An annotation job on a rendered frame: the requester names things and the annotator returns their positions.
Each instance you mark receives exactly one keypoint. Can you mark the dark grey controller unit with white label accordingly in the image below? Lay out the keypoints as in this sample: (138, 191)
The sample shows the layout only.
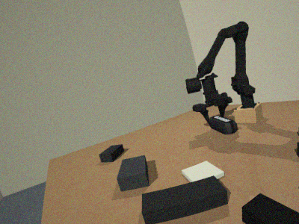
(223, 125)

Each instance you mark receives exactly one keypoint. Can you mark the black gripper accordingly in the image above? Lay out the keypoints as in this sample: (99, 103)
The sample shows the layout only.
(202, 107)

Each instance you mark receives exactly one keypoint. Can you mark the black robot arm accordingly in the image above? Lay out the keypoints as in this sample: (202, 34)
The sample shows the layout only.
(240, 82)

